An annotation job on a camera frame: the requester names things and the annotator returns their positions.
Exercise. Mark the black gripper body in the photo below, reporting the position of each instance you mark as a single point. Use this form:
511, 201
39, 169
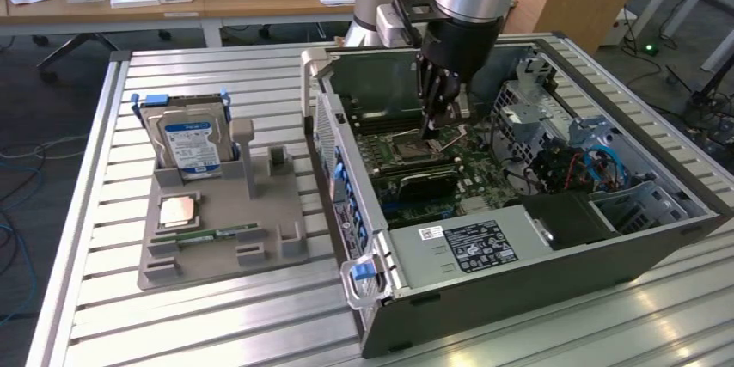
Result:
459, 47

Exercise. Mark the black graphics card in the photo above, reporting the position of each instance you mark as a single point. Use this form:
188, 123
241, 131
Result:
427, 186

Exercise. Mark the metal socket cover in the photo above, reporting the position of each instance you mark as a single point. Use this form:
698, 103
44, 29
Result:
452, 142

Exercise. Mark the metal drive cage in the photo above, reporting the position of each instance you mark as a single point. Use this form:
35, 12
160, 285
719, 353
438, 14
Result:
530, 118

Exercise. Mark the CPU socket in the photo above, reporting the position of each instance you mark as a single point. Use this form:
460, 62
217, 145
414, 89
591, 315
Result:
410, 151

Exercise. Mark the green motherboard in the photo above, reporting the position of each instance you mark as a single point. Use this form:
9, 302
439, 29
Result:
487, 169

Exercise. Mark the blue expansion slot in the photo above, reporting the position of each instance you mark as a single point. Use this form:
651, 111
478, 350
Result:
391, 204

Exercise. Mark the white box with red button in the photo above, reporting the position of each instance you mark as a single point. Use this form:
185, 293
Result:
622, 27

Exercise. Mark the device with green light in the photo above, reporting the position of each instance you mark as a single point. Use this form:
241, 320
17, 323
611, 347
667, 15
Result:
650, 48

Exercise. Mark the grey power supply unit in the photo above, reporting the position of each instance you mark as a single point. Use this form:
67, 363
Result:
487, 251

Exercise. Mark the hard disk with blue label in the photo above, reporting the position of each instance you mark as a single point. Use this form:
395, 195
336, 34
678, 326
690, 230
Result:
189, 143

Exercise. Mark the blue case latch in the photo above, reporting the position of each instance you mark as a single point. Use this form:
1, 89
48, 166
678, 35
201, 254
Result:
360, 277

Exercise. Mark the open grey PC case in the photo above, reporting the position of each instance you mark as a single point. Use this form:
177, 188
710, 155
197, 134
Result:
515, 298

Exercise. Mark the green RAM stick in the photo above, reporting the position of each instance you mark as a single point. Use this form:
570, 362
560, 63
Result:
209, 234

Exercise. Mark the copper-topped CPU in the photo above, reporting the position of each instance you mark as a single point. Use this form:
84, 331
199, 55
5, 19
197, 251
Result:
177, 211

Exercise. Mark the grey parts rack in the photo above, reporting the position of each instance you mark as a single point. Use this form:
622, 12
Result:
229, 264

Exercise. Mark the office chair base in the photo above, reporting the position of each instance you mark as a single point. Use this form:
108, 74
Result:
75, 45

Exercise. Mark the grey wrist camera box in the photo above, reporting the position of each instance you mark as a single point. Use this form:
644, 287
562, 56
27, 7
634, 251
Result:
392, 27

